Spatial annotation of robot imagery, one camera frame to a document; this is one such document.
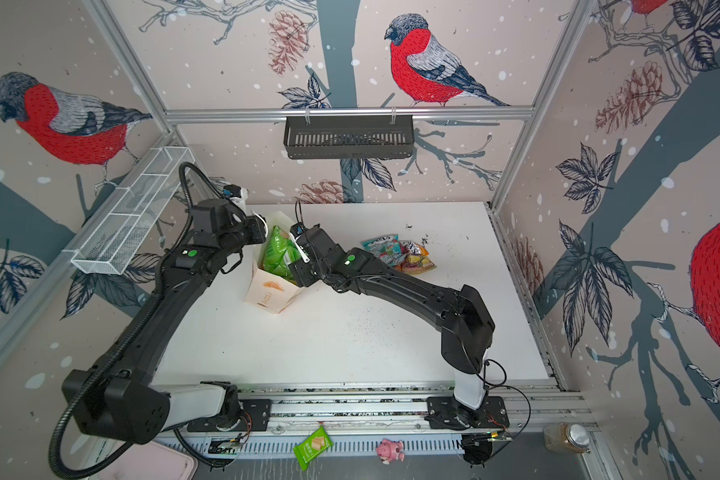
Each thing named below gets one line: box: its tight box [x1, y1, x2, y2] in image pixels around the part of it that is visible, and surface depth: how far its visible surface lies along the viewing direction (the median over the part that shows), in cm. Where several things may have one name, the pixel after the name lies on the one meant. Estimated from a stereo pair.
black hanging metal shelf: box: [283, 108, 415, 160], surface depth 96 cm
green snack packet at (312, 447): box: [293, 424, 334, 471], surface depth 70 cm
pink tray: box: [97, 442, 199, 480], surface depth 68 cm
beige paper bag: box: [245, 210, 303, 314], surface depth 77 cm
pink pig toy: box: [376, 438, 405, 465], surface depth 68 cm
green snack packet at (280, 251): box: [262, 225, 301, 281], surface depth 89 cm
